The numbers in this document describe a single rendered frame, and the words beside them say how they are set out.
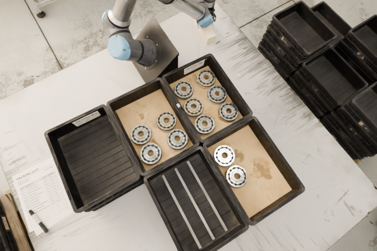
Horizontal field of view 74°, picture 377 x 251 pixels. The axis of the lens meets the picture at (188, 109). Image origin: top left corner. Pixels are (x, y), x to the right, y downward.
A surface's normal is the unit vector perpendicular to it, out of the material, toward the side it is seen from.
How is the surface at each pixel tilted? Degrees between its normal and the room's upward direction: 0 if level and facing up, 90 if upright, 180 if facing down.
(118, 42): 46
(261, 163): 0
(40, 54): 0
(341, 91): 0
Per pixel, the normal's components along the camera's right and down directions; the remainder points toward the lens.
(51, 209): 0.04, -0.36
